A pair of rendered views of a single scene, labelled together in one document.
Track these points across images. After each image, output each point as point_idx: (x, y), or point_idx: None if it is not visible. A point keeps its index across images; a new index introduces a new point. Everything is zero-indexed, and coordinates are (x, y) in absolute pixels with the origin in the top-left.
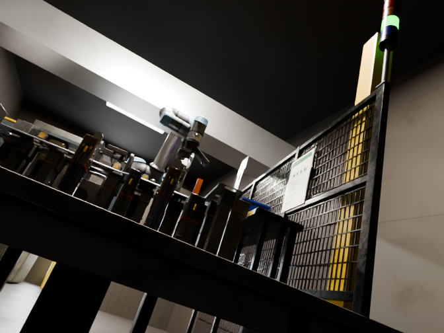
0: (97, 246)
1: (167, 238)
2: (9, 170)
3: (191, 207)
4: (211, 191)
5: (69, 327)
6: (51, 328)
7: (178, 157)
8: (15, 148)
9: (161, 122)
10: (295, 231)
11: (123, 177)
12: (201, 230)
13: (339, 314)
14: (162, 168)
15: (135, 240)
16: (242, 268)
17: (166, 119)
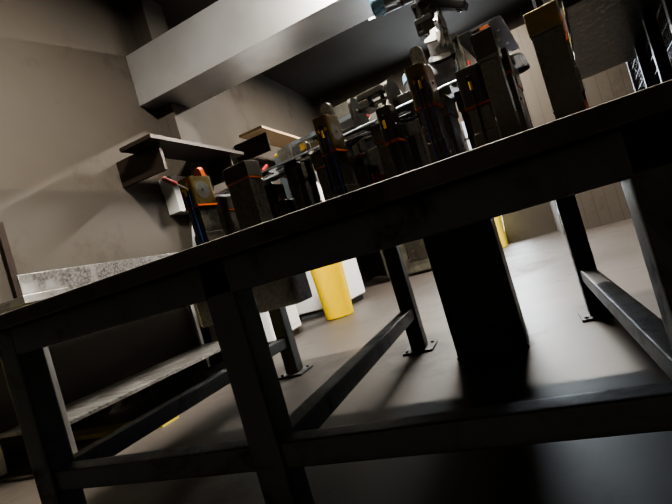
0: (340, 234)
1: (383, 184)
2: (302, 200)
3: (466, 90)
4: (469, 50)
5: (483, 282)
6: (467, 291)
7: (423, 37)
8: (290, 180)
9: (376, 15)
10: None
11: None
12: None
13: None
14: (446, 52)
15: (356, 209)
16: (492, 145)
17: (376, 6)
